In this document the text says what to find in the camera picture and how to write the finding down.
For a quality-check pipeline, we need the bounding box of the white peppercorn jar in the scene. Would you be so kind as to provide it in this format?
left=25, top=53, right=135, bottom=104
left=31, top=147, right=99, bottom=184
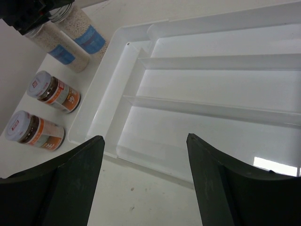
left=49, top=3, right=109, bottom=60
left=25, top=22, right=90, bottom=73

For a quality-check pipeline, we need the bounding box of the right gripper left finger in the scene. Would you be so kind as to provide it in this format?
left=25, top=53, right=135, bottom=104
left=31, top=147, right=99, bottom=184
left=0, top=136, right=104, bottom=226

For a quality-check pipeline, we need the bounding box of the white divided organizer tray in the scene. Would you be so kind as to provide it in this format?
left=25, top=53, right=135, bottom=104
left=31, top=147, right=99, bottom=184
left=68, top=0, right=301, bottom=182

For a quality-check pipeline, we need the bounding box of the orange label sauce jar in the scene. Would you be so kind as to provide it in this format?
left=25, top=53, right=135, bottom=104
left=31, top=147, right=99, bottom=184
left=26, top=71, right=81, bottom=113
left=5, top=111, right=65, bottom=151

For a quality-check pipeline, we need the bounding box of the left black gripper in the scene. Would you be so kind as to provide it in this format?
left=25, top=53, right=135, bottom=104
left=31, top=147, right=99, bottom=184
left=0, top=0, right=74, bottom=35

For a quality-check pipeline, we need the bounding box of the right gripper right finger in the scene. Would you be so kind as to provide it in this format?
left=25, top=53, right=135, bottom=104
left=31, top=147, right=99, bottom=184
left=186, top=133, right=301, bottom=226

